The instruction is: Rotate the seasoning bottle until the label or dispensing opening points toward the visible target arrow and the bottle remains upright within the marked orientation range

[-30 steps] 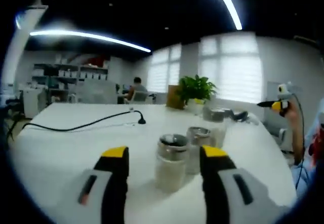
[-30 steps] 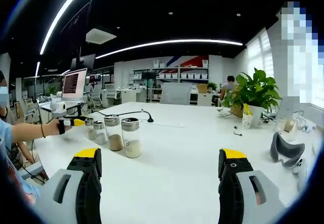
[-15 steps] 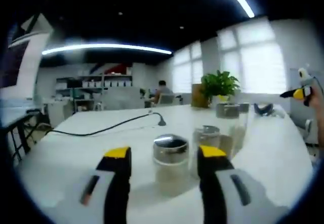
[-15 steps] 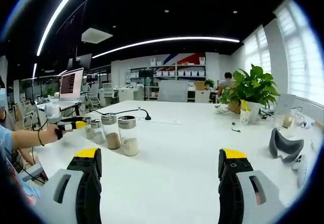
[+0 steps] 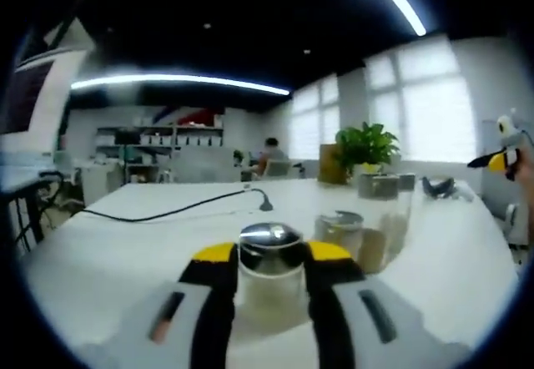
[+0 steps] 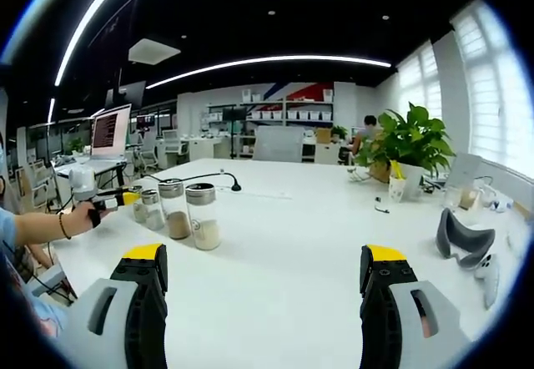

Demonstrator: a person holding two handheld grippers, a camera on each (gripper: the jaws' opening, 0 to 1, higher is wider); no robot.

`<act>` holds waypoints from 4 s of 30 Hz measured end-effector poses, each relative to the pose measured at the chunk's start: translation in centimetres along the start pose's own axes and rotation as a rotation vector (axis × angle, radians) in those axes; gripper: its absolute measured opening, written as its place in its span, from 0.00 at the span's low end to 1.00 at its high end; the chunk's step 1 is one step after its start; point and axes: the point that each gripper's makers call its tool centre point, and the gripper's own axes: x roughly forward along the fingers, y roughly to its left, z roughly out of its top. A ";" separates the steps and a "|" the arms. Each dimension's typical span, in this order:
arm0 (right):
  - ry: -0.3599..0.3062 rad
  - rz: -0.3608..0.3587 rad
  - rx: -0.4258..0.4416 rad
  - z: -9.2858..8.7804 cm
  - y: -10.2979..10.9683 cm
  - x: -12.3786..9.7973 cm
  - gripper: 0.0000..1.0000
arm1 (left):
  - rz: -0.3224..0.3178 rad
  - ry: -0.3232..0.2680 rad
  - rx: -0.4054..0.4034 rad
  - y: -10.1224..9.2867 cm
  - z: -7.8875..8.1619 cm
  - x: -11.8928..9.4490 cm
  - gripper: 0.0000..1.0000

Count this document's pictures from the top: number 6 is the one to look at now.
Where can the hanging dark screen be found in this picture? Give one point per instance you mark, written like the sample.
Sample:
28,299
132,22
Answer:
117,22

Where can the person's left hand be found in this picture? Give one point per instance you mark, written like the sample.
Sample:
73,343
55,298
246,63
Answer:
81,220

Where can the long curved ceiling light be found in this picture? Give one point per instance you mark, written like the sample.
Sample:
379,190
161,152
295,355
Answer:
81,26

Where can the cardboard box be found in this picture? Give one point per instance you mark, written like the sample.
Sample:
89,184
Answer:
323,136

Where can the grey headset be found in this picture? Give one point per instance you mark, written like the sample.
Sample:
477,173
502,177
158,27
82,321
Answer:
446,235

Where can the straight ceiling light strip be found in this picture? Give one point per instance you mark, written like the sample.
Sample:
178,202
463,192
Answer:
271,59

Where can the glass flask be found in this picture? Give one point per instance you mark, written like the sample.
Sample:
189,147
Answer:
467,198

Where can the tall seasoning bottle white powder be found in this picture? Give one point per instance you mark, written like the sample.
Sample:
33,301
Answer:
206,235

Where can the white paper cup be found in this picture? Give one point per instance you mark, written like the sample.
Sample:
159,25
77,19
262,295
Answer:
397,191

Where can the shelf with white boxes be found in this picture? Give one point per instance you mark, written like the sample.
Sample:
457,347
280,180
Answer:
292,114

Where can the computer monitor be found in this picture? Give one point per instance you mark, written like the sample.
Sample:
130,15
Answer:
110,133

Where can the black gooseneck microphone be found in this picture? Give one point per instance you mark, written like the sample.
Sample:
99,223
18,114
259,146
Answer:
236,187

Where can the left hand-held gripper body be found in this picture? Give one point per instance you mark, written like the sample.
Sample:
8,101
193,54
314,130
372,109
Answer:
82,183

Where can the tall seasoning bottle brown powder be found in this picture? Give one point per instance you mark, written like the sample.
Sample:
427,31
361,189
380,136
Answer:
177,227

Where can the person's upper body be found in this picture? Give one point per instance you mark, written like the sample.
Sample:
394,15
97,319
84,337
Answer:
6,227

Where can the white side desk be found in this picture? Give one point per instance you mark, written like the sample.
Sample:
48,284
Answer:
96,164

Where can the white game controller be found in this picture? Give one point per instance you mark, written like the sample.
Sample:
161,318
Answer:
490,277

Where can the white standing sign board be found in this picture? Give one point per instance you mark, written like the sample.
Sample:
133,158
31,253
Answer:
465,166

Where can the ceiling air conditioner panel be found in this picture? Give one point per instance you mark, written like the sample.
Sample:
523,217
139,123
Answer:
154,52

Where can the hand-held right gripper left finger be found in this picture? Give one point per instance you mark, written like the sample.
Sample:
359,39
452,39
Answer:
106,323

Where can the small black table item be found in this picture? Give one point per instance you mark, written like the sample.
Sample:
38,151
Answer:
381,208

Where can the grey partition panel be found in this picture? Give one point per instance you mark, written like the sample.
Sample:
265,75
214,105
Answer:
277,143

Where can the potted green plant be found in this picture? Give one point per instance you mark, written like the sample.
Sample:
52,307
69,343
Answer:
413,139

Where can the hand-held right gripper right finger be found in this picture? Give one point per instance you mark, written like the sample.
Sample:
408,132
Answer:
400,302

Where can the small seasoning bottle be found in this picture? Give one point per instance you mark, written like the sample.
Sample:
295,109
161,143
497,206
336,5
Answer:
154,218
139,214

